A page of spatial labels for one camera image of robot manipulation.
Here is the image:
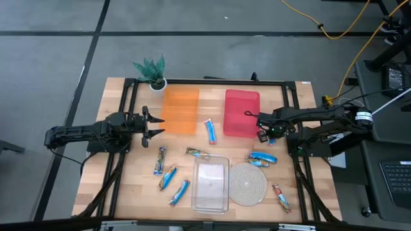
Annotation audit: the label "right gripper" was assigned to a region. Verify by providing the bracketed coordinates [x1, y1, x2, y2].
[256, 107, 297, 144]

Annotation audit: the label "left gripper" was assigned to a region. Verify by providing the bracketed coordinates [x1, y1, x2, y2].
[127, 105, 166, 149]

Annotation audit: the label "green and blue granola bar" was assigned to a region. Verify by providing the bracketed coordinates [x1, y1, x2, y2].
[153, 146, 168, 176]

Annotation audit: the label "green and brown granola bar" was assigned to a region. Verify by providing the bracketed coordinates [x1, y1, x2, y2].
[185, 147, 211, 160]

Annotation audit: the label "blue granola bar red ends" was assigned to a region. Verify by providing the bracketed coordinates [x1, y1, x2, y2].
[204, 118, 218, 145]

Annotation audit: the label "blue and orange granola bar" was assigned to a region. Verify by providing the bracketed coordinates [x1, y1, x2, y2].
[157, 164, 179, 192]

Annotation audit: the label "red and orange granola bar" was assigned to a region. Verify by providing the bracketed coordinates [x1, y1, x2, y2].
[272, 184, 292, 214]

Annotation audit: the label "orange plastic bin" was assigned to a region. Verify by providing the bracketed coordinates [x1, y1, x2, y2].
[159, 86, 200, 135]

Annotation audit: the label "red plastic bin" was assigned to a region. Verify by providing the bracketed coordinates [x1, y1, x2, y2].
[223, 89, 261, 139]

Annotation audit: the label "potted plant in white pot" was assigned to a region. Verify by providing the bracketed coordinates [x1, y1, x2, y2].
[132, 54, 168, 93]

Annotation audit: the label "clear plastic bin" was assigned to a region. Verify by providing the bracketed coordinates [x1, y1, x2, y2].
[191, 155, 231, 215]

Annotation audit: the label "aluminium extrusion bar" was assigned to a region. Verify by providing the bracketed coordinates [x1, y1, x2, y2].
[101, 219, 139, 231]
[278, 223, 317, 231]

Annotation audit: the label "dark side desk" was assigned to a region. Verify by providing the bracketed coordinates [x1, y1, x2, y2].
[354, 59, 411, 224]

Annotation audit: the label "black keyboard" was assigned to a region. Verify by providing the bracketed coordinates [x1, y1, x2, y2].
[380, 160, 411, 210]

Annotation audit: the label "black power adapter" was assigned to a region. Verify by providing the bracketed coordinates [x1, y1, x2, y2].
[381, 64, 407, 97]

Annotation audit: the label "gray chair leg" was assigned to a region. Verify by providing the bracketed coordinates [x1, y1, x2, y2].
[0, 140, 26, 155]

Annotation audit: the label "black stand leg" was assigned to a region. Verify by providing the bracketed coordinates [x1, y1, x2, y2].
[365, 31, 411, 73]

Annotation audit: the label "person's shoe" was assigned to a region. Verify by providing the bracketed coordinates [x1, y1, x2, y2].
[383, 34, 402, 46]
[380, 15, 402, 35]

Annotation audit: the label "round woven rope mat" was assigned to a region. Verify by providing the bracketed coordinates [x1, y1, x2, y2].
[229, 162, 268, 207]

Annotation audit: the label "black metal table frame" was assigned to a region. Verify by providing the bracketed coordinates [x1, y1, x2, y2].
[72, 76, 343, 225]

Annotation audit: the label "yellow cable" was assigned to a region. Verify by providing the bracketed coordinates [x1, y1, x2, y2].
[279, 0, 372, 40]
[322, 0, 411, 107]

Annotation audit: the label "white cable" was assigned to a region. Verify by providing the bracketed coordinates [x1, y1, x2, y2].
[372, 95, 411, 116]

